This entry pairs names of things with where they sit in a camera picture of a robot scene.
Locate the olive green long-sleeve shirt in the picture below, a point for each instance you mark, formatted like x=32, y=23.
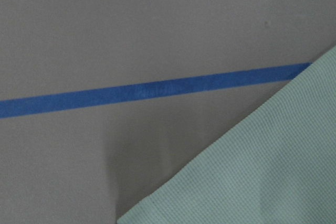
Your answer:
x=275, y=166

